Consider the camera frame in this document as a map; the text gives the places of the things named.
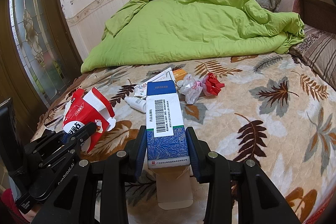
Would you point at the orange medicine box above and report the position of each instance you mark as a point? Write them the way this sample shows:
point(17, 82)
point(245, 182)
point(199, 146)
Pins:
point(179, 74)

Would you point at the wooden glass door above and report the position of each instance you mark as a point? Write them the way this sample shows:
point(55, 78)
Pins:
point(39, 60)

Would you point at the red white paper box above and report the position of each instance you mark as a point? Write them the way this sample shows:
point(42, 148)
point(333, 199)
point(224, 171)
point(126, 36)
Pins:
point(85, 108)

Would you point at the leaf pattern fleece blanket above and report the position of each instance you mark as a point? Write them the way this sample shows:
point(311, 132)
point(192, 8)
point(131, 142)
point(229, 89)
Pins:
point(273, 109)

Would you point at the small white dropper bottle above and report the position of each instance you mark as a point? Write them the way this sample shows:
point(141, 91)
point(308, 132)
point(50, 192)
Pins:
point(136, 103)

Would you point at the red wrapper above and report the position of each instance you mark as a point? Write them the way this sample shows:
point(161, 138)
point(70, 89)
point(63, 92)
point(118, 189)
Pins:
point(211, 85)

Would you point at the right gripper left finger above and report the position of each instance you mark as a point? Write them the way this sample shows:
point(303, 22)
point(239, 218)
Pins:
point(136, 151)

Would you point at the white blue medicine box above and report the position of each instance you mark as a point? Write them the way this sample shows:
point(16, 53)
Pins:
point(167, 151)

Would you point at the long white medicine box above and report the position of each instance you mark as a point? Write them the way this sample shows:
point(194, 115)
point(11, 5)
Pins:
point(165, 75)

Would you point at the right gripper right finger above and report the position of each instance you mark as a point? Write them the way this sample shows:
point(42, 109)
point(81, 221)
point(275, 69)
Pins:
point(198, 151)

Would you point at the red sleeve left forearm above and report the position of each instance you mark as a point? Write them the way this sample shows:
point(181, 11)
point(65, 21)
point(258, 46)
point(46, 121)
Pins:
point(9, 203)

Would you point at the green quilt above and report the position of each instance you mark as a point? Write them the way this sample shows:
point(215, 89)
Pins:
point(146, 32)

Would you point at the brown striped pillow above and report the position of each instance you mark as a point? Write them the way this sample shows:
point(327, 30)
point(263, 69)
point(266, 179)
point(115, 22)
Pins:
point(318, 52)

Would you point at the clear plastic bag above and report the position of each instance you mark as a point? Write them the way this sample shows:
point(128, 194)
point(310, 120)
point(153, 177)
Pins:
point(190, 88)

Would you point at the red plastic mesh basket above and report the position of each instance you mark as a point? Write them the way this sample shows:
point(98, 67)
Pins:
point(324, 209)

